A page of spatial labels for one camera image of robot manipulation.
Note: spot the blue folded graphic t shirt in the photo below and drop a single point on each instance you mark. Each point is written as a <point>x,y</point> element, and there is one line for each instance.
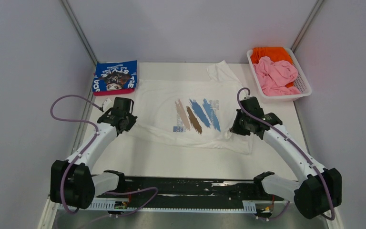
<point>128,67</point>

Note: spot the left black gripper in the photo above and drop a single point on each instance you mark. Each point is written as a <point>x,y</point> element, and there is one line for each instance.
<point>131,122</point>

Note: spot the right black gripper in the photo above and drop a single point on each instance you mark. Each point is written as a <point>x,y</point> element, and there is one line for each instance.
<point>235,128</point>

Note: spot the orange t shirt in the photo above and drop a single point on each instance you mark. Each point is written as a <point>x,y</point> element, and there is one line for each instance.
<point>274,53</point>

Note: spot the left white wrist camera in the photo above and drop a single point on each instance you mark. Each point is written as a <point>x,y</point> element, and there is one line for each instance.
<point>108,103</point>

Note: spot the white slotted cable duct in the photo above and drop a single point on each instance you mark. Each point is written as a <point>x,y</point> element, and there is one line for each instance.
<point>117,205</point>

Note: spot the white printed t shirt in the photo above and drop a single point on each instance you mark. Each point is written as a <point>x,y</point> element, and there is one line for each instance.
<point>191,113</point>

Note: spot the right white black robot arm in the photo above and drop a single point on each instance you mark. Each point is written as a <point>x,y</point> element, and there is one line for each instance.
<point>317,190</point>

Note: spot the pink crumpled t shirt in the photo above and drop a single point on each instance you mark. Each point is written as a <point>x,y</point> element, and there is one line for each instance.
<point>276,78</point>

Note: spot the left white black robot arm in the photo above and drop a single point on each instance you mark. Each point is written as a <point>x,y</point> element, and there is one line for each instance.
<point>72,184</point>

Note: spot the white plastic basket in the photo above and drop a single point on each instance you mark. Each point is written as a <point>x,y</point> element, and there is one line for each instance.
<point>301,82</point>

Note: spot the aluminium frame rail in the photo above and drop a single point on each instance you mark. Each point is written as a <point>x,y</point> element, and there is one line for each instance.
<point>277,215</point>

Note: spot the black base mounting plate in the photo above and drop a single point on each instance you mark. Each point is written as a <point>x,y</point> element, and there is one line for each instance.
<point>190,192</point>

